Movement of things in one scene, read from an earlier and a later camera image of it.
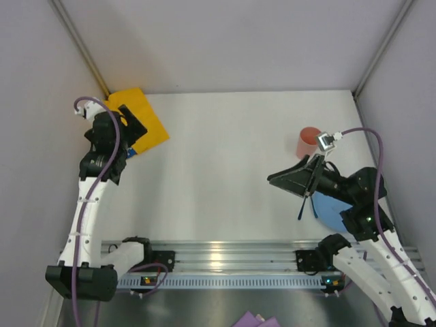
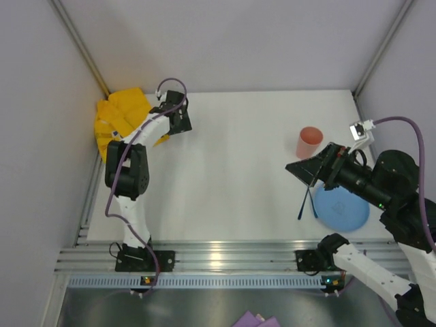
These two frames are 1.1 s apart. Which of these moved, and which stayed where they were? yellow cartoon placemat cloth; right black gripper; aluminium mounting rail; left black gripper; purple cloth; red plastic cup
Moved: left black gripper; right black gripper
Stayed: aluminium mounting rail; purple cloth; yellow cartoon placemat cloth; red plastic cup
